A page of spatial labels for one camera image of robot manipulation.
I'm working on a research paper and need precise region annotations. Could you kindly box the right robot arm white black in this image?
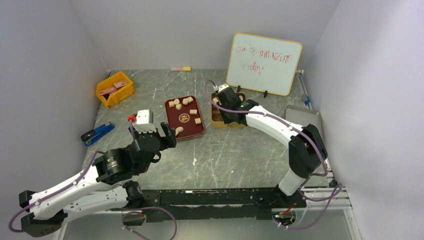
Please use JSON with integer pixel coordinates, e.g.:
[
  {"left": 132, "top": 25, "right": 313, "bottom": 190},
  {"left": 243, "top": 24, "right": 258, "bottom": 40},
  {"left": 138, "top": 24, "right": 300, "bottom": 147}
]
[{"left": 215, "top": 84, "right": 328, "bottom": 208}]

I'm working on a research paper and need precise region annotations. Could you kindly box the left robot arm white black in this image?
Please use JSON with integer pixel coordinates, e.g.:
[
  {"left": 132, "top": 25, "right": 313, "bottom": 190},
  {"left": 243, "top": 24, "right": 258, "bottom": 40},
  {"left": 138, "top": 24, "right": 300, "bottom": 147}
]
[{"left": 19, "top": 122, "right": 177, "bottom": 238}]

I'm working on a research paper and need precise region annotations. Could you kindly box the gold chocolate box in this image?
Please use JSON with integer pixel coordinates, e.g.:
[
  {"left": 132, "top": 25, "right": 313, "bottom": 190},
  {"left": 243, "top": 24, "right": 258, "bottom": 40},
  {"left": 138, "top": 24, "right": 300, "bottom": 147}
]
[{"left": 210, "top": 92, "right": 247, "bottom": 129}]

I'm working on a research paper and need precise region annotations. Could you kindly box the round swirl white chocolate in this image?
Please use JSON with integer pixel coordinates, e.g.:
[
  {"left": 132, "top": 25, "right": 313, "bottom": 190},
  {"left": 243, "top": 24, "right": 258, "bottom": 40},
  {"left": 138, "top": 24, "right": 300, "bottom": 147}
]
[{"left": 175, "top": 126, "right": 184, "bottom": 133}]

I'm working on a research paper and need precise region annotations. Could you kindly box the rectangular chocolate near logo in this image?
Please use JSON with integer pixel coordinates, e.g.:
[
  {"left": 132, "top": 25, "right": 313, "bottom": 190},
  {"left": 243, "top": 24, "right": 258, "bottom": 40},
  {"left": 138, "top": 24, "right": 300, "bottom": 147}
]
[{"left": 189, "top": 109, "right": 198, "bottom": 115}]

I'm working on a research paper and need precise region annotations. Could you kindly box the red rectangular tray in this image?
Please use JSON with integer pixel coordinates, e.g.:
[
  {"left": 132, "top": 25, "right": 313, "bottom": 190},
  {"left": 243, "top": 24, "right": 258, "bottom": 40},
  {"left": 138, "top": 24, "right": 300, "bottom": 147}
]
[{"left": 164, "top": 95, "right": 205, "bottom": 140}]

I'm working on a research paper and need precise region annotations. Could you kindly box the yellow pink eraser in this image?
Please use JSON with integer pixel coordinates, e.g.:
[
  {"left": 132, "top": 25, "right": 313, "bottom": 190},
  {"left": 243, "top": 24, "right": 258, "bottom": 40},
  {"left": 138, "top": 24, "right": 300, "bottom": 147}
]
[{"left": 170, "top": 66, "right": 192, "bottom": 72}]

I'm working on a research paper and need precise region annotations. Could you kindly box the yellow plastic bin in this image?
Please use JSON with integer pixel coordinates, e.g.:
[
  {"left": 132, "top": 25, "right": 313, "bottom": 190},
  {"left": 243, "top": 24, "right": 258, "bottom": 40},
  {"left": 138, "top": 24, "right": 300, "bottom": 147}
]
[{"left": 95, "top": 71, "right": 135, "bottom": 108}]

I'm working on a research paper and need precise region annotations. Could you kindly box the pink box in bin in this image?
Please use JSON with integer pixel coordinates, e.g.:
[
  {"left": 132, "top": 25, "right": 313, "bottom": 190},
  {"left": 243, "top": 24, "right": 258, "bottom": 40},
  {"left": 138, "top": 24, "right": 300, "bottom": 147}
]
[{"left": 98, "top": 80, "right": 128, "bottom": 96}]

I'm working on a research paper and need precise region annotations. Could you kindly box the blue black stapler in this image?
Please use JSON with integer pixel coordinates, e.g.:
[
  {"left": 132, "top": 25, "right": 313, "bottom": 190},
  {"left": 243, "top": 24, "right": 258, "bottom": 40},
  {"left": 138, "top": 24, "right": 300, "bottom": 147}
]
[{"left": 80, "top": 121, "right": 115, "bottom": 147}]

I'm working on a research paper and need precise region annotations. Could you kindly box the silver box lid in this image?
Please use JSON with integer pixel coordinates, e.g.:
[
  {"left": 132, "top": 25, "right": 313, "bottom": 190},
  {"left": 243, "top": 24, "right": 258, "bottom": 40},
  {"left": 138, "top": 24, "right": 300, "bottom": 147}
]
[{"left": 283, "top": 105, "right": 322, "bottom": 135}]

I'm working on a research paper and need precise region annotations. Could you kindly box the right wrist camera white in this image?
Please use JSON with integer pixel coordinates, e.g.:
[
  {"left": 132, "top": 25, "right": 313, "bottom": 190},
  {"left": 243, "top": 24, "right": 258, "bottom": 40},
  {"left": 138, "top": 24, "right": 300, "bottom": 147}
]
[{"left": 215, "top": 84, "right": 230, "bottom": 93}]

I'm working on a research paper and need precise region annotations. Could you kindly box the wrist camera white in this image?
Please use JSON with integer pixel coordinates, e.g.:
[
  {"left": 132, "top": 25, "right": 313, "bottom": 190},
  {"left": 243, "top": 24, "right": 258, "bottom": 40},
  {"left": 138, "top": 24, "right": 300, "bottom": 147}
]
[
  {"left": 215, "top": 84, "right": 230, "bottom": 93},
  {"left": 127, "top": 109, "right": 154, "bottom": 125}
]

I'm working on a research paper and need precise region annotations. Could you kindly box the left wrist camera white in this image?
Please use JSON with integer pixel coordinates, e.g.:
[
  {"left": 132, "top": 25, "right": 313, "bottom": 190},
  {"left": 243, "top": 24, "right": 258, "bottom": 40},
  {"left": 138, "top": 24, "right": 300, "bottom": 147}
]
[{"left": 127, "top": 109, "right": 154, "bottom": 125}]

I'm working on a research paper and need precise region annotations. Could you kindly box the whiteboard with yellow frame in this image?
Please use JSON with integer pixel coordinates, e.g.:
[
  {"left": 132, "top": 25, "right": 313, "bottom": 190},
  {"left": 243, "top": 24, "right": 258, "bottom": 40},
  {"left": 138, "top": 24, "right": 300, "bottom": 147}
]
[{"left": 226, "top": 32, "right": 303, "bottom": 97}]

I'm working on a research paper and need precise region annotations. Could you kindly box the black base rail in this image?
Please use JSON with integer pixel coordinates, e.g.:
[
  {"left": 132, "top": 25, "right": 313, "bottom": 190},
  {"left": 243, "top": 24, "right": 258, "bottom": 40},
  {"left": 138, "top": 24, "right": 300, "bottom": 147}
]
[{"left": 122, "top": 187, "right": 307, "bottom": 222}]

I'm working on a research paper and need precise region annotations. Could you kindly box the blue clip on rail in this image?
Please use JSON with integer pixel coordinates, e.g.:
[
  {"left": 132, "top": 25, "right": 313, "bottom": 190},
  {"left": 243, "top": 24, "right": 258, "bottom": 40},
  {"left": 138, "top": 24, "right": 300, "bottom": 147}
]
[{"left": 302, "top": 94, "right": 311, "bottom": 106}]

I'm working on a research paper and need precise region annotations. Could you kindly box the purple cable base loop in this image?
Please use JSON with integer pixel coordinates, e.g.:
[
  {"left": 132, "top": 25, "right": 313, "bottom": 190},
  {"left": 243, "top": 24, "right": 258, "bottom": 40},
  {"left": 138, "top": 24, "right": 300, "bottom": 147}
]
[{"left": 120, "top": 206, "right": 178, "bottom": 240}]

